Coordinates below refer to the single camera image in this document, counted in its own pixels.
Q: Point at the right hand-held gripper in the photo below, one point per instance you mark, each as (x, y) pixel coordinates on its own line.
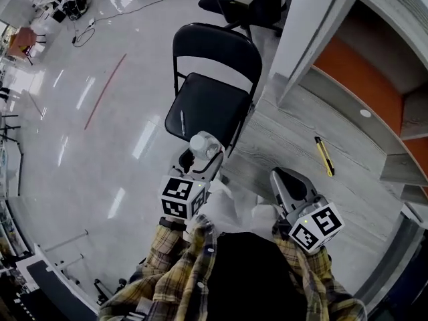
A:
(301, 206)

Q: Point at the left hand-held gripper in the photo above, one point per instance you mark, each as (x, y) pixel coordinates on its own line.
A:
(182, 196)

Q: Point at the clear plastic bottle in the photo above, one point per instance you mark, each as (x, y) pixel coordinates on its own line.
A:
(204, 145)

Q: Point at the grey marker pen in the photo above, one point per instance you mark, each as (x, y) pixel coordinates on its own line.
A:
(182, 123)

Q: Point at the yellow utility knife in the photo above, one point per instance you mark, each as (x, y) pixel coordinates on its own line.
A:
(323, 156)

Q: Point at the black folding chair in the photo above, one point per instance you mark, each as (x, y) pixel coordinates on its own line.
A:
(207, 105)

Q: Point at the person's left forearm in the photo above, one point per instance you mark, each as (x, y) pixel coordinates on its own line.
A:
(174, 249)

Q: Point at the person's right forearm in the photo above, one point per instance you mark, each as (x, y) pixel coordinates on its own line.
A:
(311, 273)

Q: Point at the black office chair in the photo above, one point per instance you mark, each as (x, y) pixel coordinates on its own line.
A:
(264, 8)

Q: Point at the orange chair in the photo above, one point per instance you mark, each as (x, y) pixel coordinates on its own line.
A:
(25, 37)

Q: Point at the person's white trousers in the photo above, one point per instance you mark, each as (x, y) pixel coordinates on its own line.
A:
(230, 206)

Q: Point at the grey wooden table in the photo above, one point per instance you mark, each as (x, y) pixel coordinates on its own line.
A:
(294, 139)

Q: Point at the black wristband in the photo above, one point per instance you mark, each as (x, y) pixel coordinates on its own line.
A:
(172, 224)

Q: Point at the person's torso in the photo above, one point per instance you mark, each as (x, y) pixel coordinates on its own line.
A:
(250, 279)

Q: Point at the grey desk shelf unit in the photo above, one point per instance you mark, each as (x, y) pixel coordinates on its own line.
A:
(311, 28)

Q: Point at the white framed side desk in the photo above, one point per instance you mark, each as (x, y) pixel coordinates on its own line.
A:
(60, 273)

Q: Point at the black tripod stand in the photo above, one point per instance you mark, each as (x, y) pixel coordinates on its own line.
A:
(11, 135)

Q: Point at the black desk mat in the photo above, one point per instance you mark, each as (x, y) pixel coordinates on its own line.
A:
(57, 289)

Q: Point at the black equipment pile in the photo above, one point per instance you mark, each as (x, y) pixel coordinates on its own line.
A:
(75, 5)

